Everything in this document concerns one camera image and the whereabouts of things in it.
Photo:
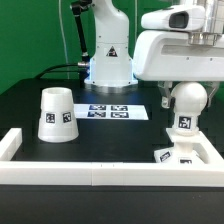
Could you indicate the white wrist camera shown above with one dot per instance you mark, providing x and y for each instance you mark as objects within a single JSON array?
[{"x": 176, "y": 17}]

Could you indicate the white U-shaped fence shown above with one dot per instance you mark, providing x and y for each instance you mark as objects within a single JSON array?
[{"x": 101, "y": 174}]

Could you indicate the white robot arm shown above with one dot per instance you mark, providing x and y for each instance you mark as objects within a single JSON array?
[{"x": 111, "y": 67}]

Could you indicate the white lamp shade cone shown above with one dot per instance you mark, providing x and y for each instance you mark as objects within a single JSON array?
[{"x": 57, "y": 121}]

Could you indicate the white sheet with markers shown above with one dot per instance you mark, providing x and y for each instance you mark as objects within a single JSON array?
[{"x": 110, "y": 112}]

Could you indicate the white lamp bulb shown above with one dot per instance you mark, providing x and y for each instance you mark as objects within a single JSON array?
[{"x": 190, "y": 100}]

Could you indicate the white lamp base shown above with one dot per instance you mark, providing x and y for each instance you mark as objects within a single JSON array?
[{"x": 182, "y": 151}]

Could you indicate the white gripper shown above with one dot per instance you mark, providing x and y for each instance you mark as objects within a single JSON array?
[{"x": 167, "y": 56}]

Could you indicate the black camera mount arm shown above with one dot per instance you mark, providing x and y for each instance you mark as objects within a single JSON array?
[{"x": 77, "y": 8}]

